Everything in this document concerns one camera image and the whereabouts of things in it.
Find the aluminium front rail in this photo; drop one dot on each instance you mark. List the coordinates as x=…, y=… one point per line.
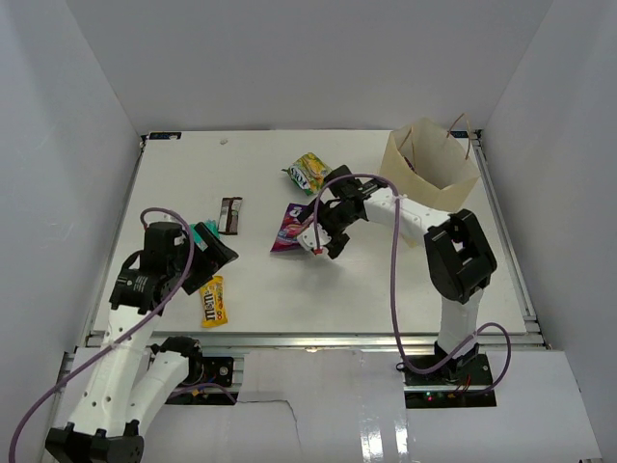
x=281, y=340

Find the brown chocolate bar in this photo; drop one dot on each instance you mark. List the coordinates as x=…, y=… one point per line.
x=229, y=215

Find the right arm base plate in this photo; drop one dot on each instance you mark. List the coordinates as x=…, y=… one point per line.
x=443, y=389

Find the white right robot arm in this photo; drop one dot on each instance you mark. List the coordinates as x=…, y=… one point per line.
x=460, y=259

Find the yellow M&M's packet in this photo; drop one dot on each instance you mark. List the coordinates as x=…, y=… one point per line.
x=213, y=303

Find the purple Fox's cherry candy bag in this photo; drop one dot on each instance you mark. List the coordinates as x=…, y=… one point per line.
x=286, y=239

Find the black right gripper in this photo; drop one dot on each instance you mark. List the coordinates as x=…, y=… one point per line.
x=336, y=244

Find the brown paper bag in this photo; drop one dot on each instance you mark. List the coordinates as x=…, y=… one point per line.
x=445, y=171

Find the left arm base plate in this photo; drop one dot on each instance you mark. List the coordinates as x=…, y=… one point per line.
x=212, y=388

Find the green yellow Fox's candy bag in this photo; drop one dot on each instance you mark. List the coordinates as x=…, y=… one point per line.
x=308, y=173

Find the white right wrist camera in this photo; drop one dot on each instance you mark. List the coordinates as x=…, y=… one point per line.
x=314, y=239

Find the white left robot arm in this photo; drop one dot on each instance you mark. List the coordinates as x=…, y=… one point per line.
x=131, y=380

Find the dark blue snack bag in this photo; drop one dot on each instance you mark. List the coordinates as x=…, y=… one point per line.
x=409, y=163

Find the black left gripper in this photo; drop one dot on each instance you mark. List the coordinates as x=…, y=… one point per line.
x=217, y=252

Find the teal snack packet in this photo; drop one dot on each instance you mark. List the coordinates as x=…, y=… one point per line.
x=202, y=229

